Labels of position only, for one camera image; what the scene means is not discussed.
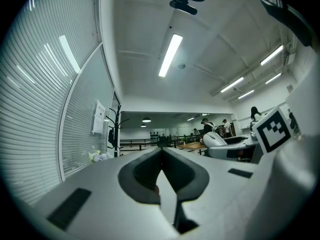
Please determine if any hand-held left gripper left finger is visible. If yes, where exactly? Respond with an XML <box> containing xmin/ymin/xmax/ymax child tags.
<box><xmin>32</xmin><ymin>147</ymin><xmax>181</xmax><ymax>240</ymax></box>

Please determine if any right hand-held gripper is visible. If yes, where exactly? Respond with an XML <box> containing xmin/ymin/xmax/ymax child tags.
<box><xmin>206</xmin><ymin>105</ymin><xmax>293</xmax><ymax>164</ymax></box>

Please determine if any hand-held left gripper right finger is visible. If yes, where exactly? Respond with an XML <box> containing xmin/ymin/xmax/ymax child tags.
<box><xmin>161</xmin><ymin>147</ymin><xmax>259</xmax><ymax>235</ymax></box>

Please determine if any grey computer mouse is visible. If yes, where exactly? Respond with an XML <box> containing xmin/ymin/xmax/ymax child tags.
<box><xmin>202</xmin><ymin>131</ymin><xmax>228</xmax><ymax>149</ymax></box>

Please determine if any wooden desk with white legs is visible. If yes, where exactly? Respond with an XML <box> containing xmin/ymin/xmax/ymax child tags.
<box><xmin>176</xmin><ymin>142</ymin><xmax>208</xmax><ymax>152</ymax></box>

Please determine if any vase of pale flowers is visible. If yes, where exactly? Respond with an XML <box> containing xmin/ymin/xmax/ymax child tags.
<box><xmin>87</xmin><ymin>145</ymin><xmax>115</xmax><ymax>163</ymax></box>

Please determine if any long ceiling light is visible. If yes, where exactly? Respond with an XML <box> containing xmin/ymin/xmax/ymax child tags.
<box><xmin>260</xmin><ymin>44</ymin><xmax>285</xmax><ymax>67</ymax></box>
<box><xmin>237</xmin><ymin>89</ymin><xmax>255</xmax><ymax>100</ymax></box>
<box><xmin>264</xmin><ymin>72</ymin><xmax>283</xmax><ymax>85</ymax></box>
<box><xmin>158</xmin><ymin>33</ymin><xmax>184</xmax><ymax>78</ymax></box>
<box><xmin>220</xmin><ymin>76</ymin><xmax>245</xmax><ymax>93</ymax></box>

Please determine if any black metal railing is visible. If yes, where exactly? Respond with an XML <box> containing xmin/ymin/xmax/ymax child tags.
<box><xmin>119</xmin><ymin>134</ymin><xmax>204</xmax><ymax>152</ymax></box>

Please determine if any black coat rack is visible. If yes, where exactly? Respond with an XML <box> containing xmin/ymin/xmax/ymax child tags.
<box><xmin>105</xmin><ymin>103</ymin><xmax>130</xmax><ymax>158</ymax></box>

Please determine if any white paper notice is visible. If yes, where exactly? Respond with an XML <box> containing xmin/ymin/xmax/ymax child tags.
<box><xmin>91</xmin><ymin>99</ymin><xmax>107</xmax><ymax>135</ymax></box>

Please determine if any person's black clothing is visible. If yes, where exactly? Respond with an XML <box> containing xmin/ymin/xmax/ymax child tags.
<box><xmin>249</xmin><ymin>0</ymin><xmax>315</xmax><ymax>48</ymax></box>

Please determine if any black head camera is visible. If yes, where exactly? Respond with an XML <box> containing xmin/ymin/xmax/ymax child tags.
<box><xmin>169</xmin><ymin>0</ymin><xmax>199</xmax><ymax>16</ymax></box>

